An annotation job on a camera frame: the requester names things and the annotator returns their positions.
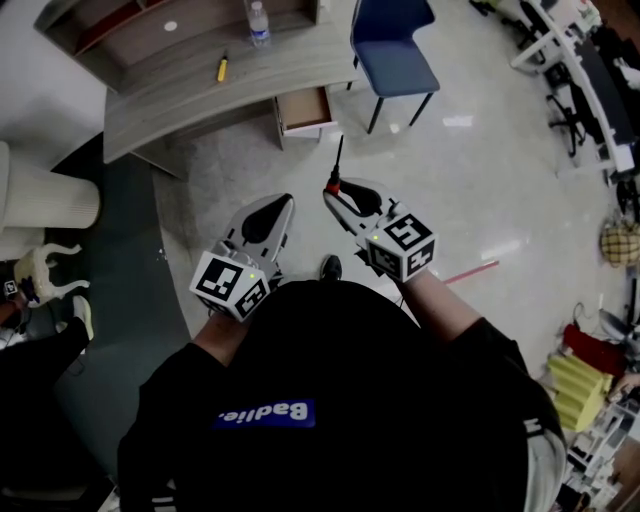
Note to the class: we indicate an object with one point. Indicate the yellow marker pen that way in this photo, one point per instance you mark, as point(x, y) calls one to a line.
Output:
point(222, 67)

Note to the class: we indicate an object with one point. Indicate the black office chair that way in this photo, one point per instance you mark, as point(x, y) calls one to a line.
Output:
point(570, 117)

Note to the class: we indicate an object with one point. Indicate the person's right forearm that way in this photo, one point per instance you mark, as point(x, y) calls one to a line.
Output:
point(435, 305)

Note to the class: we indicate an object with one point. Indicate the grey wooden desk with hutch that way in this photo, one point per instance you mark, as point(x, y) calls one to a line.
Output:
point(200, 100)

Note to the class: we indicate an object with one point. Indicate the white ornate stool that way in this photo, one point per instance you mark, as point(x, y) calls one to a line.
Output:
point(32, 272)

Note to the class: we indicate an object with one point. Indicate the clear plastic water bottle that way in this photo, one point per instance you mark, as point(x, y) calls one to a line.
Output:
point(258, 25)

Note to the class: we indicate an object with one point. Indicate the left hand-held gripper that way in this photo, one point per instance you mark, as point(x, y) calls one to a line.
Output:
point(225, 280)

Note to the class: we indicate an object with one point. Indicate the red and white stick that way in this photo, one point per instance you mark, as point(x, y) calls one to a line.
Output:
point(470, 271)

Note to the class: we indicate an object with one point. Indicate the white round sticker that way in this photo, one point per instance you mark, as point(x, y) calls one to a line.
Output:
point(171, 25)

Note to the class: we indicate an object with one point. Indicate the person's black shirt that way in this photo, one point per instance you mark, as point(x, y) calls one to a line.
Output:
point(325, 360)

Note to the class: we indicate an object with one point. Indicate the person's left forearm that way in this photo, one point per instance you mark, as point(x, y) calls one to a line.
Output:
point(222, 335)

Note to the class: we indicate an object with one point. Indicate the red cloth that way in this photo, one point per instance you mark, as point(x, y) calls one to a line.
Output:
point(595, 350)

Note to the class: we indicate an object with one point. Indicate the yellow foam block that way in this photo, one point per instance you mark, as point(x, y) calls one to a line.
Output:
point(577, 390)

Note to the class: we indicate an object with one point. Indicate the blue chair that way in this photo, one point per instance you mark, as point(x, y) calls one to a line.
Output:
point(395, 65)

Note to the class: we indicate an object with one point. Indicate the white office desk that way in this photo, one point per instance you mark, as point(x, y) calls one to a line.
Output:
point(600, 85)

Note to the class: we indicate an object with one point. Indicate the plaid bag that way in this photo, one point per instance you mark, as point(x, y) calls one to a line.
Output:
point(617, 245)

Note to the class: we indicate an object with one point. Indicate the person's black shoe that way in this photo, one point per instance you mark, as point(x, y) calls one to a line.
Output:
point(331, 267)

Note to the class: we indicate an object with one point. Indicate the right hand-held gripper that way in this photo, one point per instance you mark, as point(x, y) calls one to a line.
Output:
point(400, 245)

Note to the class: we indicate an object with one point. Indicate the brown wooden desk drawer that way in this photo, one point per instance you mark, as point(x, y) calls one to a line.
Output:
point(302, 107)

